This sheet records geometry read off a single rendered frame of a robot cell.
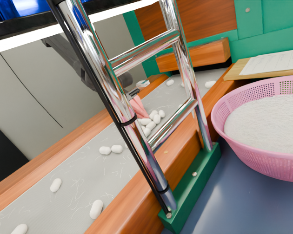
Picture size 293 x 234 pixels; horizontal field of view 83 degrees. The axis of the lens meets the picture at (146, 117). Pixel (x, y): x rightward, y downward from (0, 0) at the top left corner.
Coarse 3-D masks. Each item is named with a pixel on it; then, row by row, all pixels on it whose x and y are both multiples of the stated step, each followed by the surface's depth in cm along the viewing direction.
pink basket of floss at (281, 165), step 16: (272, 80) 41; (288, 80) 39; (224, 96) 42; (240, 96) 43; (256, 96) 43; (224, 112) 41; (240, 144) 27; (256, 160) 29; (272, 160) 26; (288, 160) 24; (272, 176) 30; (288, 176) 27
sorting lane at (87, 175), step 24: (216, 72) 66; (168, 96) 64; (96, 144) 52; (120, 144) 47; (72, 168) 46; (96, 168) 42; (120, 168) 38; (24, 192) 44; (48, 192) 41; (72, 192) 37; (96, 192) 35; (0, 216) 40; (24, 216) 37; (48, 216) 34; (72, 216) 32
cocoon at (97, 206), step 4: (96, 200) 30; (100, 200) 31; (96, 204) 30; (100, 204) 30; (92, 208) 29; (96, 208) 29; (100, 208) 29; (92, 212) 28; (96, 212) 28; (100, 212) 29; (92, 216) 28; (96, 216) 28
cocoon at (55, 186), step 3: (54, 180) 41; (57, 180) 41; (60, 180) 41; (54, 183) 40; (57, 183) 40; (60, 183) 41; (51, 186) 39; (54, 186) 39; (57, 186) 39; (51, 189) 39; (54, 189) 39; (57, 189) 39
